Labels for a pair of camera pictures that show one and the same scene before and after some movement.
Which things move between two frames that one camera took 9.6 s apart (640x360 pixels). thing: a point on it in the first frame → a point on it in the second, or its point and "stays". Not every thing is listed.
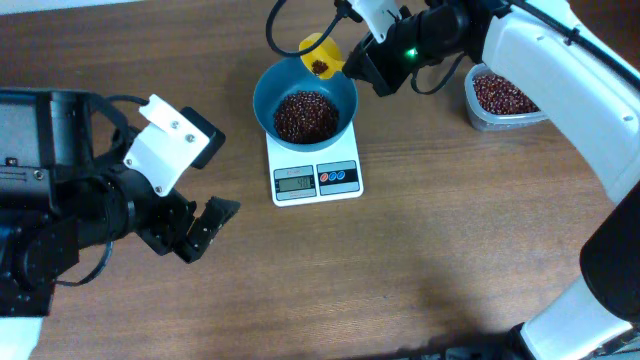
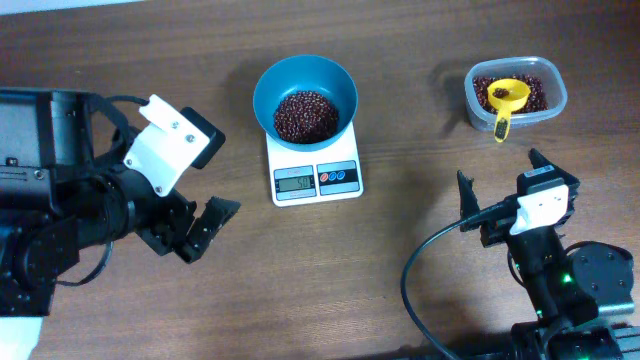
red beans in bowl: x=305 y=117 stays
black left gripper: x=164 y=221 stays
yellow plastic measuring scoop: x=326 y=51 → x=507 y=95
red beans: x=318 y=66 → x=500 y=92
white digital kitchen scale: x=301 y=177 stays
